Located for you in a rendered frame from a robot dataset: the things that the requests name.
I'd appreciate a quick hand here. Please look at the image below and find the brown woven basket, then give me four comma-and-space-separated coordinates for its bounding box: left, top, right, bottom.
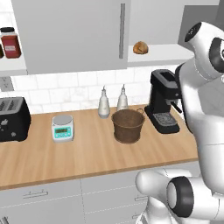
110, 108, 146, 144

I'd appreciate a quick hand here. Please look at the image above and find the brown bread roll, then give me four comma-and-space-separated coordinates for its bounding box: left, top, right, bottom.
132, 40, 150, 55

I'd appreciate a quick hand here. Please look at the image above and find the white cabinet shelf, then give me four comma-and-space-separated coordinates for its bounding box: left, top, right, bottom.
127, 43, 195, 68

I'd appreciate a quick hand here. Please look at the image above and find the grey cabinet door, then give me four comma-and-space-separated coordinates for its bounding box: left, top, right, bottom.
10, 0, 131, 75

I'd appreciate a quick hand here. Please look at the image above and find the white open shelf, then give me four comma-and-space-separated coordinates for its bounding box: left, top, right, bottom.
0, 54, 28, 78

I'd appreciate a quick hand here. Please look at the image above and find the white spray bottle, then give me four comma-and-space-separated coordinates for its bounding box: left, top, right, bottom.
97, 85, 111, 119
116, 84, 130, 112

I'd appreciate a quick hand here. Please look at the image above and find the black coffee machine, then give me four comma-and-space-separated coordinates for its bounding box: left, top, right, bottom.
143, 68, 183, 135

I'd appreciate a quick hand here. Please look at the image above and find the white kitchen scale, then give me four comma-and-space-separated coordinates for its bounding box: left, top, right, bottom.
51, 114, 75, 144

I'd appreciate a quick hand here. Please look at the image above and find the grey drawer front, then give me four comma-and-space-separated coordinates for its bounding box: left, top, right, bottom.
80, 161, 200, 206
81, 191, 150, 224
0, 195, 86, 224
0, 178, 82, 209

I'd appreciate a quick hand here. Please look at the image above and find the black toaster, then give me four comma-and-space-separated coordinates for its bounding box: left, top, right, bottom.
0, 96, 32, 144

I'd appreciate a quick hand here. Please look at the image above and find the grey extractor hood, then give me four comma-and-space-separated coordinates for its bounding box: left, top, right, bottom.
177, 0, 224, 52

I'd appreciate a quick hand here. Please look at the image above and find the red jar with black lid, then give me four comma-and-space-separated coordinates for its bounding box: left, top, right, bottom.
0, 26, 23, 60

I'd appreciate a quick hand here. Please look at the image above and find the grey cabinet door handle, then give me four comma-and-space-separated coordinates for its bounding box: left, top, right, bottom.
118, 3, 126, 60

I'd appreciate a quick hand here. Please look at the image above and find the white wall socket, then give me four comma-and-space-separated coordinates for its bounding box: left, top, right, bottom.
0, 76, 15, 92

